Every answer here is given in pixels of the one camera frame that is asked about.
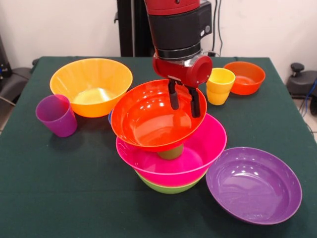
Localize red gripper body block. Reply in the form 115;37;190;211
152;52;213;89

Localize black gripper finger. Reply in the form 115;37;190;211
167;78;179;111
187;85;202;119

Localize yellow cup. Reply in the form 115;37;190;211
206;67;236;106

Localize large red shallow bowl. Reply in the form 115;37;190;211
110;79;208;153

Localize large pink bowl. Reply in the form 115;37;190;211
115;113;228;188

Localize green cup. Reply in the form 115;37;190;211
156;143;185;160

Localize small red bowl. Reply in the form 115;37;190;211
223;61;266;96

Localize large orange bowl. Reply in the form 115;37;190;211
49;58;133;118

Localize green bowl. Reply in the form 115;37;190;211
135;170;206;195

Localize large purple shallow bowl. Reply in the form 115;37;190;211
205;146;303;225

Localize black floor base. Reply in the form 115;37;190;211
287;63;317;100
0;66;33;102

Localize dark green tablecloth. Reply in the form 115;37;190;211
0;56;317;238

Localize purple cup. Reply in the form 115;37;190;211
35;94;78;138

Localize black hanging cable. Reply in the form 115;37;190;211
212;0;223;57

